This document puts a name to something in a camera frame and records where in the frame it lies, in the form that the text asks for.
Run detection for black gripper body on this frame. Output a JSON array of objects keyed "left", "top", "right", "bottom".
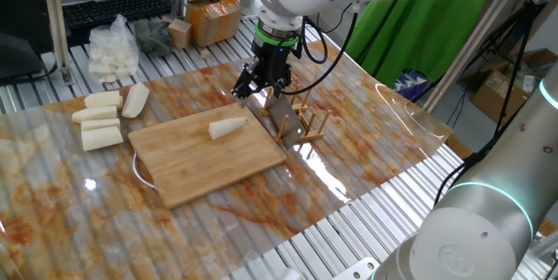
[{"left": 250, "top": 38, "right": 303, "bottom": 88}]

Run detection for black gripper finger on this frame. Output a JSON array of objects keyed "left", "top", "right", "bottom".
[
  {"left": 274, "top": 66, "right": 295, "bottom": 95},
  {"left": 230, "top": 62, "right": 263, "bottom": 109}
]

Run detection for steel cleaver knife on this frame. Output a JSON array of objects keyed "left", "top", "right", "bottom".
[{"left": 250, "top": 90, "right": 306, "bottom": 149}]

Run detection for tapered white radish piece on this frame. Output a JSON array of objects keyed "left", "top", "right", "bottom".
[{"left": 208, "top": 116, "right": 250, "bottom": 141}]

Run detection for plastic bag of radish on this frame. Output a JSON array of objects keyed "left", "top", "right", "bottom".
[{"left": 88, "top": 13, "right": 140, "bottom": 84}]

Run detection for wooden peg rack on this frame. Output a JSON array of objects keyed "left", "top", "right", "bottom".
[{"left": 259, "top": 83, "right": 331, "bottom": 144}]

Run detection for taped cardboard box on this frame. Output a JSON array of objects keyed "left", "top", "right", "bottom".
[{"left": 185, "top": 0, "right": 243, "bottom": 48}]

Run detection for small cardboard cube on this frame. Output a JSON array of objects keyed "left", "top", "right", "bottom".
[{"left": 167, "top": 18, "right": 193, "bottom": 50}]

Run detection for wooden cutting board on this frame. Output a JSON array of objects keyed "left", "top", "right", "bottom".
[{"left": 127, "top": 103, "right": 288, "bottom": 210}]

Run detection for grey green cloth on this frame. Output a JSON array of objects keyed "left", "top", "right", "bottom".
[{"left": 133, "top": 18, "right": 174, "bottom": 58}]

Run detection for blue patterned bag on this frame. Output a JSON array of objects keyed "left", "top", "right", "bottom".
[{"left": 391, "top": 69, "right": 431, "bottom": 102}]

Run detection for green fabric backdrop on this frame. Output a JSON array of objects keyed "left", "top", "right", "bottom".
[{"left": 344, "top": 0, "right": 492, "bottom": 88}]

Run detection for black computer keyboard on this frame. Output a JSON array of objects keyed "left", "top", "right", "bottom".
[{"left": 61, "top": 0, "right": 174, "bottom": 31}]

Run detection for open cardboard box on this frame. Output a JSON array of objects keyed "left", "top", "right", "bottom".
[{"left": 470, "top": 48, "right": 558, "bottom": 126}]

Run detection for marble pattern plastic mat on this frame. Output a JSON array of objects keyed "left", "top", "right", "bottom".
[{"left": 0, "top": 39, "right": 454, "bottom": 280}]

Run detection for black tripod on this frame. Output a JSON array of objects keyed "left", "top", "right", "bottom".
[{"left": 479, "top": 0, "right": 538, "bottom": 150}]

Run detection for black computer monitor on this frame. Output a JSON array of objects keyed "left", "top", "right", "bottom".
[{"left": 0, "top": 0, "right": 56, "bottom": 83}]

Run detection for black camera cable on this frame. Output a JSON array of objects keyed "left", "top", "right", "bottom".
[{"left": 300, "top": 16, "right": 329, "bottom": 65}]

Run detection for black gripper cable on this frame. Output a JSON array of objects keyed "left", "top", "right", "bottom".
[{"left": 278, "top": 3, "right": 359, "bottom": 96}]

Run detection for black arm base cable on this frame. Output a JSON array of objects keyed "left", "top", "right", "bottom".
[{"left": 433, "top": 122, "right": 480, "bottom": 207}]

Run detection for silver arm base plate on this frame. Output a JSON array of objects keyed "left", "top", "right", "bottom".
[{"left": 330, "top": 256, "right": 380, "bottom": 280}]

